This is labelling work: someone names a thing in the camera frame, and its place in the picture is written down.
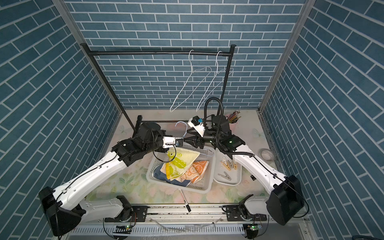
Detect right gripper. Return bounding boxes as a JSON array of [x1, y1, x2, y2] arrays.
[[184, 128, 223, 150]]

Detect yellow green patterned towel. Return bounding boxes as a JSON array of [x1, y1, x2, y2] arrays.
[[166, 148, 200, 180]]

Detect blue patterned towel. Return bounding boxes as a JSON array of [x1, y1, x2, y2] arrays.
[[152, 170, 193, 188]]

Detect white wire hanger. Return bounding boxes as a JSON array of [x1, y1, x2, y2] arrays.
[[196, 51, 226, 112], [169, 49, 213, 113]]

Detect white clothespin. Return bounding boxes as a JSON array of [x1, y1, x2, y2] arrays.
[[226, 159, 233, 171], [221, 158, 231, 171], [218, 172, 232, 181]]

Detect orange patterned towel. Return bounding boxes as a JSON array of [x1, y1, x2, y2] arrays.
[[153, 161, 209, 187]]

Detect light blue wire hanger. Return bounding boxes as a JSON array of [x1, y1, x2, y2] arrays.
[[167, 121, 189, 162]]

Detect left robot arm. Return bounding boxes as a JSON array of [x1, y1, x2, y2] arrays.
[[39, 123, 183, 237]]

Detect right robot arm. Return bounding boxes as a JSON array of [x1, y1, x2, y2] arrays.
[[184, 97, 308, 226]]

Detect black metal clothes rack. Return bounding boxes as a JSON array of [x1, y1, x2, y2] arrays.
[[80, 43, 237, 133]]

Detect pink pencil cup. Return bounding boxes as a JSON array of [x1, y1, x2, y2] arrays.
[[226, 110, 241, 124]]

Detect white rectangular tray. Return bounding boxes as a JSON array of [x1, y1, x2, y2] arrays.
[[214, 149, 242, 186]]

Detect white perforated plastic basket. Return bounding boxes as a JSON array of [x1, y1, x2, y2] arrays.
[[147, 143, 216, 194]]

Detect black tipped marker pen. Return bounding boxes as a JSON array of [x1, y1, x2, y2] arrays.
[[179, 189, 192, 213]]

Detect clear tape roll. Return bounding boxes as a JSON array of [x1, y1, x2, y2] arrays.
[[259, 149, 275, 162]]

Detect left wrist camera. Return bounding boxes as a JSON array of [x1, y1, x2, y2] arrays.
[[163, 137, 184, 149]]

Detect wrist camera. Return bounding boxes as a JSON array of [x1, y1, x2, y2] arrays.
[[163, 137, 184, 149], [187, 116, 207, 137]]

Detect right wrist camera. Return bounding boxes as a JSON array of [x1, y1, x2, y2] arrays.
[[187, 116, 207, 137]]

